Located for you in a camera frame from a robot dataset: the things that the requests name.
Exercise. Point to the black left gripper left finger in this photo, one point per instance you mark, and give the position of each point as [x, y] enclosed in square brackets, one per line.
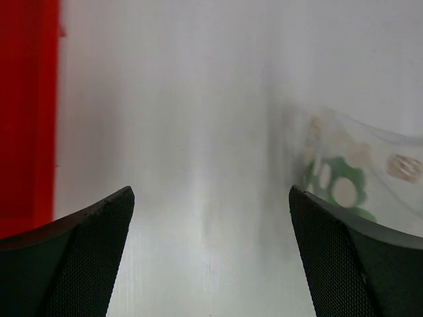
[69, 266]

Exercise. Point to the green round lime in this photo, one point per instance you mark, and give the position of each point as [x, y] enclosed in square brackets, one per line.
[336, 182]

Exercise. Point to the clear zip top bag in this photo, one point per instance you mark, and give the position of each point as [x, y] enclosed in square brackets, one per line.
[391, 162]

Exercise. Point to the red plastic tray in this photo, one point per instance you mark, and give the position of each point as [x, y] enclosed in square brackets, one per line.
[30, 32]

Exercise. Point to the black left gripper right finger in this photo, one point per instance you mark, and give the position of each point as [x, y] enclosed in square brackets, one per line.
[353, 266]

